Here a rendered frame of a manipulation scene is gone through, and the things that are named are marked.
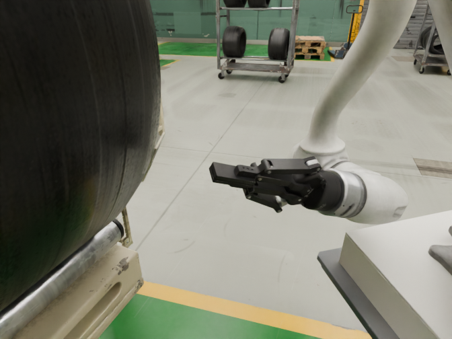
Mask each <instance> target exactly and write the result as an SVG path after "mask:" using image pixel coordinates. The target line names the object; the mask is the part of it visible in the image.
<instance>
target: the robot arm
mask: <svg viewBox="0 0 452 339"><path fill-rule="evenodd" d="M416 2H417V0H369V7H368V10H367V14H366V18H365V20H364V22H363V25H362V27H361V30H360V32H359V34H358V36H357V37H356V39H355V41H354V42H353V44H352V46H351V47H350V49H349V51H348V52H347V54H346V56H345V57H344V59H343V61H342V62H341V63H340V66H339V67H338V69H337V70H336V72H335V74H334V75H333V77H332V78H331V80H330V82H329V84H328V85H327V87H326V88H325V90H324V92H323V94H322V95H321V97H320V99H319V101H318V102H317V105H316V107H315V110H314V111H313V116H312V118H311V124H310V127H309V132H308V134H307V136H306V137H305V138H304V139H302V140H301V141H300V143H297V144H296V145H295V146H294V147H293V148H292V149H291V150H290V152H289V155H288V159H262V160H261V164H260V165H256V162H253V163H251V165H250V166H247V165H237V166H235V165H228V164H224V163H218V162H212V164H211V166H210V168H209V171H210V174H211V179H212V181H213V182H214V183H219V184H227V185H230V187H235V188H242V189H243V193H244V194H245V197H246V199H248V200H251V201H254V202H257V203H259V204H263V205H264V206H268V207H270V208H272V209H274V210H275V211H276V212H277V213H280V212H282V208H281V207H283V206H285V205H287V204H289V205H296V204H300V205H301V206H303V207H305V208H307V209H309V210H315V211H318V212H319V213H321V214H323V215H326V216H333V217H340V218H345V219H348V220H349V221H352V222H355V223H362V224H367V225H382V224H386V223H391V222H394V221H397V220H398V219H400V218H401V216H402V215H403V213H404V211H405V210H406V207H407V205H408V196H407V194H406V192H405V191H404V189H403V188H402V187H401V186H400V185H399V184H397V183H396V182H394V181H393V180H391V179H389V178H386V177H384V176H382V175H381V174H379V173H377V172H373V171H371V170H369V169H366V168H363V167H361V166H359V165H356V164H354V163H352V162H350V158H349V156H348V154H347V152H346V147H345V143H344V141H343V140H341V139H340V138H339V137H338V135H337V130H336V127H337V121H338V117H339V115H340V113H341V112H342V111H343V109H344V108H345V106H346V105H347V104H348V103H349V101H351V99H352V98H353V97H354V95H355V94H356V93H357V92H358V90H359V89H360V88H361V87H362V86H363V85H364V84H365V82H366V81H367V80H368V78H370V76H371V75H372V74H373V73H374V72H375V70H376V69H377V68H378V66H379V65H380V64H381V63H382V62H383V60H384V59H385V58H386V56H387V55H388V54H389V53H390V52H391V50H392V48H393V47H394V46H395V44H396V43H397V41H398V40H399V38H400V36H401V35H402V32H403V31H404V29H405V27H406V25H407V23H408V21H409V19H410V16H411V15H412V12H413V10H414V7H415V4H416ZM428 4H429V7H430V10H431V13H432V16H433V19H434V21H435V26H436V28H437V32H438V34H439V38H440V40H441V44H442V47H443V50H444V53H445V56H446V59H447V62H448V66H449V69H450V72H451V75H452V0H428ZM271 165H272V167H271ZM279 197H280V198H279ZM428 254H429V255H430V256H431V257H433V258H434V259H435V260H436V261H438V262H439V263H440V264H442V265H443V267H444V268H445V269H446V270H447V271H448V272H449V273H450V274H451V276H452V245H451V246H442V245H431V246H430V248H429V250H428Z"/></svg>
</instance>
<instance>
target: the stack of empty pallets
mask: <svg viewBox="0 0 452 339"><path fill-rule="evenodd" d="M318 37H319V38H322V39H323V40H319V41H318V40H302V39H300V38H299V36H296V38H295V56H296V54H304V58H305V59H310V58H311V55H319V59H320V60H324V55H325V53H324V49H325V47H326V42H325V39H324V37H323V36H318ZM298 49H299V50H298ZM298 52H299V53H298ZM311 52H312V53H311Z"/></svg>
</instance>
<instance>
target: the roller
mask: <svg viewBox="0 0 452 339"><path fill-rule="evenodd" d="M123 237H124V228H123V226H122V224H121V223H120V222H119V221H118V220H117V219H115V220H113V221H112V222H111V223H110V224H108V225H107V226H106V227H104V228H103V229H102V230H101V231H100V232H98V233H97V234H96V235H95V236H93V237H92V238H91V239H90V240H89V241H87V242H86V243H85V244H83V245H82V246H81V247H80V248H79V249H78V250H76V251H75V252H73V253H72V254H71V255H70V256H69V257H68V258H66V259H65V260H64V261H62V262H61V263H60V264H59V265H58V266H56V267H55V268H54V269H52V270H51V271H50V272H49V273H48V274H47V275H45V276H44V277H43V278H41V279H40V280H39V281H38V282H37V283H35V284H34V285H33V286H31V287H30V288H29V289H28V290H27V291H26V292H24V293H23V294H22V295H20V296H19V297H18V298H17V299H16V300H14V301H13V302H12V303H10V304H9V305H8V306H7V307H6V308H5V309H3V310H2V311H0V339H11V338H13V337H14V336H15V335H16V334H17V333H18V332H19V331H20V330H21V329H22V328H23V327H24V326H26V325H27V324H28V323H29V322H30V321H31V320H32V319H34V318H35V317H36V316H37V315H38V314H39V313H40V312H41V311H42V310H43V309H44V308H45V307H47V306H48V305H49V304H50V303H51V302H52V301H54V300H55V299H56V298H57V297H58V296H59V295H60V294H61V293H62V292H63V291H64V290H65V289H66V288H68V287H69V286H70V285H71V284H72V283H73V282H74V281H76V280H77V279H78V278H79V277H80V276H81V275H82V274H83V273H84V272H85V271H86V270H87V269H88V268H90V267H91V266H92V265H93V264H94V263H95V262H97V261H98V260H99V259H100V258H101V257H102V256H103V255H104V254H105V253H106V252H107V251H108V250H110V249H111V248H112V247H113V246H114V245H115V244H116V243H118V242H119V241H120V239H122V238H123Z"/></svg>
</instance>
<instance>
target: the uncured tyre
mask: <svg viewBox="0 0 452 339"><path fill-rule="evenodd" d="M160 109H161V72H160V62H159V49H158V44H157V35H156V31H155V23H154V19H153V13H152V10H151V4H150V0H0V311H2V310H3V309H5V308H6V307H7V306H8V305H9V304H10V303H12V302H13V301H14V300H16V299H17V298H18V297H19V296H20V295H22V294H23V293H24V292H26V291H27V290H28V289H29V288H30V287H31V286H33V285H34V284H35V283H37V282H38V281H39V280H40V279H41V278H43V277H44V276H45V275H47V274H48V273H49V272H50V271H51V270H52V269H54V268H55V267H56V266H58V265H59V264H60V263H61V262H62V261H64V260H65V259H66V258H68V257H69V256H70V255H71V254H72V253H73V252H75V251H76V250H78V249H79V248H80V247H81V246H82V245H83V244H85V243H86V242H87V241H89V240H90V239H91V238H92V237H93V236H95V235H96V234H97V233H98V232H100V231H101V230H102V229H103V228H104V227H106V226H107V225H108V224H110V223H111V222H112V221H113V220H115V218H117V216H118V215H119V214H120V213H121V212H122V211H123V209H124V208H125V206H126V205H127V204H128V202H129V200H130V199H131V198H132V196H133V194H134V193H135V191H136V190H137V188H138V187H139V185H140V183H141V182H142V180H143V178H144V176H145V174H146V172H147V169H148V167H149V164H150V162H151V158H152V155H153V152H154V148H155V143H156V140H157V133H158V128H159V118H160Z"/></svg>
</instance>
